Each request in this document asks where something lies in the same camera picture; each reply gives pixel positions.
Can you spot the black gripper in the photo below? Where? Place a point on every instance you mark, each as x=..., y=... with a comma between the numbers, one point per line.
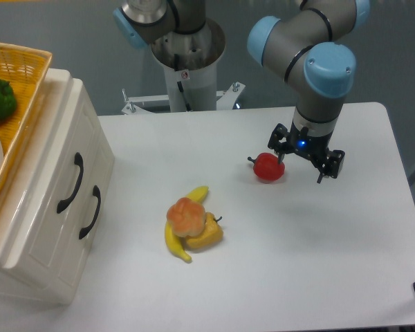
x=302, y=143

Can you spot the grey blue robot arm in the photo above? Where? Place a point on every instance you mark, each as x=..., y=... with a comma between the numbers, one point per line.
x=303, y=51

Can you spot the white drawer cabinet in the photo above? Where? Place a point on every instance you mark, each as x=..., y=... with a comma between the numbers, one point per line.
x=21, y=182

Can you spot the red toy bell pepper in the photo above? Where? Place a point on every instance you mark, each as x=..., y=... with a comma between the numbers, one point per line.
x=266, y=167

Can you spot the yellow toy bell pepper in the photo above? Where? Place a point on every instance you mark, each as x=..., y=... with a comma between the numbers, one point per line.
x=212, y=234

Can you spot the orange toy bread bun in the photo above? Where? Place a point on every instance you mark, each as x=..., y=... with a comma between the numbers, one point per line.
x=186, y=217

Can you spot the yellow toy banana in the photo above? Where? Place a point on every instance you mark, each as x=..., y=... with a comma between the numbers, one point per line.
x=173, y=242

